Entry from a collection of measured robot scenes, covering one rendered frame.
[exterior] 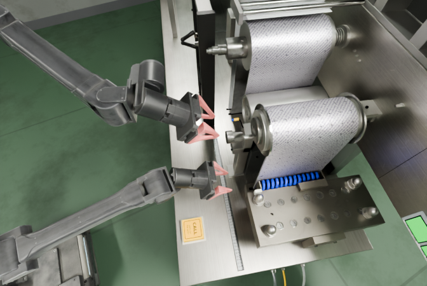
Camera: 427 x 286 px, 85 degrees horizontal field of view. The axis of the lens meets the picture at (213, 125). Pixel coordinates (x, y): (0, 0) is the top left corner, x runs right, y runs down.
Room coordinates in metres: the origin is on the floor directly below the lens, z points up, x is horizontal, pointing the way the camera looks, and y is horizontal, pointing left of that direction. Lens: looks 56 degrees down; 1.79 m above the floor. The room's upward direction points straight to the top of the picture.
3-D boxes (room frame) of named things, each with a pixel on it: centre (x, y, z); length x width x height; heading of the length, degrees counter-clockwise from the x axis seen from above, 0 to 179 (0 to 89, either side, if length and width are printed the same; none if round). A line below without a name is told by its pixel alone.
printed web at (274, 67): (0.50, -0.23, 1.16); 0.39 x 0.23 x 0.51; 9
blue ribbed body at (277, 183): (0.29, -0.27, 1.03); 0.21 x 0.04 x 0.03; 99
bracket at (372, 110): (0.40, -0.43, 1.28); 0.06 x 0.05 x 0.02; 99
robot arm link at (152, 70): (0.34, 0.17, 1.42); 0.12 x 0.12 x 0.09; 6
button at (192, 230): (0.15, 0.07, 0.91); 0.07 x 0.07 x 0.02; 9
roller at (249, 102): (0.49, -0.23, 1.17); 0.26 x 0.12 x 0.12; 99
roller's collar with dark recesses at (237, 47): (0.59, -0.07, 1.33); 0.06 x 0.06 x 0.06; 9
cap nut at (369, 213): (0.18, -0.49, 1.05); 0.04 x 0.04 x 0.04
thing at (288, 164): (0.31, -0.26, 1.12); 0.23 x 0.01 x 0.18; 99
